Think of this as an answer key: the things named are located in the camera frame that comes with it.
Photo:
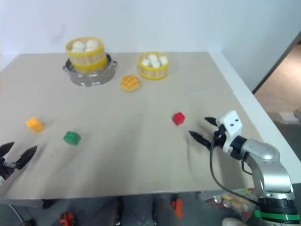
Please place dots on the orange plastic object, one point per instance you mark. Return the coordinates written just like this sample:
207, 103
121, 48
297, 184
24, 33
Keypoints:
179, 208

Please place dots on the silver metal steamer pot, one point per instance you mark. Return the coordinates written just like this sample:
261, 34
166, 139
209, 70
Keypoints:
90, 78

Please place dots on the beige tablecloth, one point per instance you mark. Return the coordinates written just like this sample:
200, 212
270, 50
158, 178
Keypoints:
131, 141

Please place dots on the white table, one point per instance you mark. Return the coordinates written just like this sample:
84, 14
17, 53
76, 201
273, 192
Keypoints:
247, 94

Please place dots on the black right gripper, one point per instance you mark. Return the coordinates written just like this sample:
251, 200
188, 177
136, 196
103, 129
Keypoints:
217, 139

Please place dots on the beige shoe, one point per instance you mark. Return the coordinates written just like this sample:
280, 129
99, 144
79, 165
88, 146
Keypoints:
232, 222

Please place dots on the orange and black tool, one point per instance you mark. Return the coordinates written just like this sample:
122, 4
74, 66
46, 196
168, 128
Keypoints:
67, 218

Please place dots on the white steamed bun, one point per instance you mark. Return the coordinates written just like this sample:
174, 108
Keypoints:
152, 57
163, 60
78, 46
92, 43
155, 63
146, 62

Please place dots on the small yellow-rimmed bamboo steamer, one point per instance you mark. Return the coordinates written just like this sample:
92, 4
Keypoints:
152, 71

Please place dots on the clear bag of toy food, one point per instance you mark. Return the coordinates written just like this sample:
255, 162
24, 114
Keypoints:
235, 202

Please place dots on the yellow toy block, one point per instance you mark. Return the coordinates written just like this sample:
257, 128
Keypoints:
35, 125

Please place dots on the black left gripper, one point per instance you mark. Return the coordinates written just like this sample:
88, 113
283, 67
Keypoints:
7, 167

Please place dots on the green toy block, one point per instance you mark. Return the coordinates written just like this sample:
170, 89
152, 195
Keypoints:
71, 138

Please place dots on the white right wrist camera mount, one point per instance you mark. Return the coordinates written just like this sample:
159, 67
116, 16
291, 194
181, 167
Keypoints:
231, 122

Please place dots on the red toy block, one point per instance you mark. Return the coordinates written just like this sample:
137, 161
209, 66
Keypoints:
178, 118

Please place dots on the large yellow-rimmed bamboo steamer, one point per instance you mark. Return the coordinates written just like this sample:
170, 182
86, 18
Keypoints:
88, 60

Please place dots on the pineapple bun toy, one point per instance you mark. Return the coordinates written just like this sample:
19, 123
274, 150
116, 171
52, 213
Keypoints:
130, 83

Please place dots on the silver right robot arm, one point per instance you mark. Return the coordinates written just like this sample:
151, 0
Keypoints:
270, 169

